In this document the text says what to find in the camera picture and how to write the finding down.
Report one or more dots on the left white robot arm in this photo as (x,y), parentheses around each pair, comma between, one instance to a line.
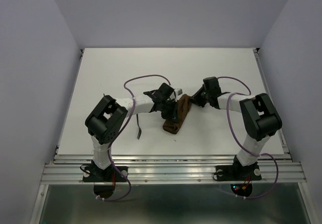
(104,123)

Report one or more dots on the black fork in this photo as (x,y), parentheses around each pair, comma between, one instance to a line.
(139,128)

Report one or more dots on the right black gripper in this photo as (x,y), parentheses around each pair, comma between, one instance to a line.
(195,98)

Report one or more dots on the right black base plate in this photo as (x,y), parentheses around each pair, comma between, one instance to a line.
(224,173)

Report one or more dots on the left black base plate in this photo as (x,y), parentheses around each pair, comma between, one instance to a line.
(93,174)

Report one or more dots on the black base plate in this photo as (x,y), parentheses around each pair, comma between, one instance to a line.
(224,173)
(93,174)

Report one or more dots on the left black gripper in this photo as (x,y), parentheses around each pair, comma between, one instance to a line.
(173,116)

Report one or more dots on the aluminium frame rail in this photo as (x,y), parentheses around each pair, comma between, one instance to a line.
(65,169)

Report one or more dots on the brown cloth napkin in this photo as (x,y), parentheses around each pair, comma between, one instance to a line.
(184,106)

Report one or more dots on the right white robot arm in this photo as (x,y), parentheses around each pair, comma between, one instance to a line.
(261,121)

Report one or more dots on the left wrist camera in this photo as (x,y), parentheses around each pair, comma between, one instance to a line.
(178,91)

